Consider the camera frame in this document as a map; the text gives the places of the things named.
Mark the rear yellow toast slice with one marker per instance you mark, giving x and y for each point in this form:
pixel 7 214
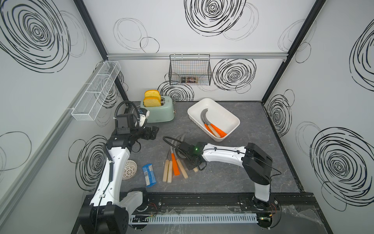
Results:
pixel 152 93

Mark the black wire wall basket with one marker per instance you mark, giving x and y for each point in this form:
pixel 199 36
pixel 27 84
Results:
pixel 190 65

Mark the front yellow toast slice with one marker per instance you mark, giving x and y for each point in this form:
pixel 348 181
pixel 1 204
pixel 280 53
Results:
pixel 152 102

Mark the white round sink strainer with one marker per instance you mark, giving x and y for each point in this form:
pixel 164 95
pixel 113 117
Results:
pixel 129 170

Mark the mint green toaster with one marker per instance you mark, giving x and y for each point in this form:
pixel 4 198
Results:
pixel 163 113

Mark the white mesh wall shelf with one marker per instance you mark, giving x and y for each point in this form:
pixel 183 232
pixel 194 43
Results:
pixel 97 91

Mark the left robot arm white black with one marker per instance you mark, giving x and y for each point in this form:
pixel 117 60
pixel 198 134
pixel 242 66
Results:
pixel 107 213

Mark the white rectangular storage box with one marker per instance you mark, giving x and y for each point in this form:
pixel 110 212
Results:
pixel 217 115

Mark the yellow toast slice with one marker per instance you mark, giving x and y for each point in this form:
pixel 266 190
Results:
pixel 152 93
pixel 152 102

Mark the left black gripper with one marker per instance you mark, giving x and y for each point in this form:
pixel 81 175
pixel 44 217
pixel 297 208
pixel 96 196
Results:
pixel 152 132

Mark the white slotted cable duct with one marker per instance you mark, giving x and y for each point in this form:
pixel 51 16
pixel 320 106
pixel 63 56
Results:
pixel 193 219

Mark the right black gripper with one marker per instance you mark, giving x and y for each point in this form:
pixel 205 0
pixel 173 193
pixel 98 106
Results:
pixel 188 166

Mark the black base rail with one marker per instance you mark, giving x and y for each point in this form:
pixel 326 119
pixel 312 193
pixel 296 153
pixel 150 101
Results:
pixel 156 201

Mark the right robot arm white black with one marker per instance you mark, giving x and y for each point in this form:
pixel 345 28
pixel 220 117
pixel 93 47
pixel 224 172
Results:
pixel 256 163

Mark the small jar in basket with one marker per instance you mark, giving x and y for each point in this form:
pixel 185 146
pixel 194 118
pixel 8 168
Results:
pixel 189 80

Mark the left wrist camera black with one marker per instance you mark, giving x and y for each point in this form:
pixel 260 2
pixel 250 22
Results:
pixel 125 121

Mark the blue snack packet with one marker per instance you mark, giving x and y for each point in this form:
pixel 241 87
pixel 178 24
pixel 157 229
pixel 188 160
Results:
pixel 149 175

